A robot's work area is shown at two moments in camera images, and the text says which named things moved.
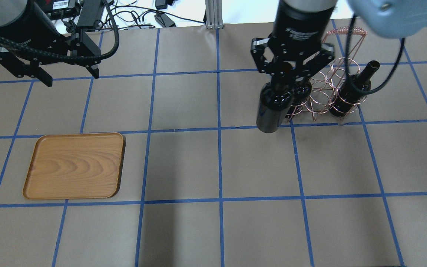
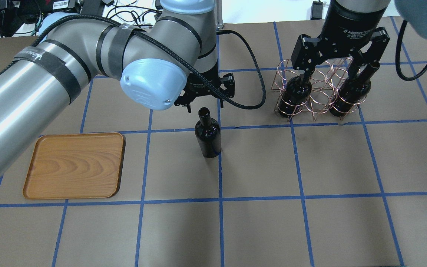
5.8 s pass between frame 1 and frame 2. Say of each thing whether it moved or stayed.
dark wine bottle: moved
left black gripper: moved
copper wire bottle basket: stayed
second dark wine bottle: stayed
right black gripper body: moved
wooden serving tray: stayed
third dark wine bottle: stayed
